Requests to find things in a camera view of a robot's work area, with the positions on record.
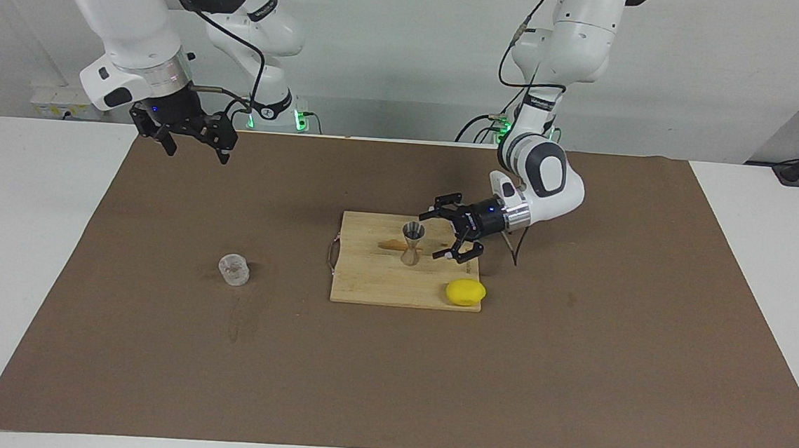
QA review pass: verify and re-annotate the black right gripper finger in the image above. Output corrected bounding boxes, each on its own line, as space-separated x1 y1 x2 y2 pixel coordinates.
153 123 180 158
196 110 241 166

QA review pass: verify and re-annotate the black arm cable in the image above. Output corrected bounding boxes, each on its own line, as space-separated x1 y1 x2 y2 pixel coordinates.
141 0 271 131
485 0 574 271

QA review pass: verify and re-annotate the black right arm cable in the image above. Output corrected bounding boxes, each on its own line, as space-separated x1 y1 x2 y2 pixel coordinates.
141 0 271 131

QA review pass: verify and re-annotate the white power strip box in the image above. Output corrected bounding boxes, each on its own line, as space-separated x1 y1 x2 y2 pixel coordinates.
29 82 111 122

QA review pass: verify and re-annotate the steel double jigger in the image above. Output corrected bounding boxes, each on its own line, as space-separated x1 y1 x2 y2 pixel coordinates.
399 221 427 267

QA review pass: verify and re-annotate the yellow lemon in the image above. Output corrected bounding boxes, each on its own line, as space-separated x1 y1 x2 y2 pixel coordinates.
445 277 488 308

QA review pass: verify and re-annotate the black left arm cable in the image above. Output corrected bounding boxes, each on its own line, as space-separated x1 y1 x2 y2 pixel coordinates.
485 0 574 271

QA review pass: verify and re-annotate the wooden cutting board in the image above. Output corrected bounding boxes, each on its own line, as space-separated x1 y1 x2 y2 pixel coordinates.
324 210 488 313

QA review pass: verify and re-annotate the black base power cable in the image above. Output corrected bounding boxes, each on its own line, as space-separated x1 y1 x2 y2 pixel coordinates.
455 112 503 146

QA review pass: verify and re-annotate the brown table mat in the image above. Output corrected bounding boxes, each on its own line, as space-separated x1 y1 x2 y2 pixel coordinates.
0 110 799 448

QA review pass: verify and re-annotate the clear glass cup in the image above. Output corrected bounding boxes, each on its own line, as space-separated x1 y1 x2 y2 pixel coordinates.
217 254 252 287

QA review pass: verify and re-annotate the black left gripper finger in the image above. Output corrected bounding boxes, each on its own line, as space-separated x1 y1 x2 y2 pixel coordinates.
419 191 469 224
434 228 485 266

